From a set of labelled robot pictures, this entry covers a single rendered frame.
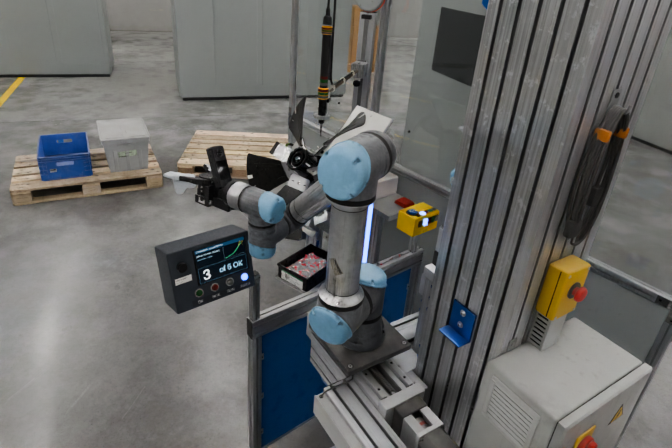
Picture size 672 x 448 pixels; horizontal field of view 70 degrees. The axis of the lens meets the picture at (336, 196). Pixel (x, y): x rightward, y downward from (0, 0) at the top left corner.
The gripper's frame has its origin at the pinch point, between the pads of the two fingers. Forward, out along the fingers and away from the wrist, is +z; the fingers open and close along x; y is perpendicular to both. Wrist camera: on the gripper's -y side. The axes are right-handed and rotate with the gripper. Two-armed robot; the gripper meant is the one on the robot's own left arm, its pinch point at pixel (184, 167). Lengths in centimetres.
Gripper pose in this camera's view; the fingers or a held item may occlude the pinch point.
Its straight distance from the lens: 146.6
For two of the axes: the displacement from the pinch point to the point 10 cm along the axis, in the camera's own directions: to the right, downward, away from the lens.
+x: 5.2, -2.2, 8.3
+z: -8.4, -2.9, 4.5
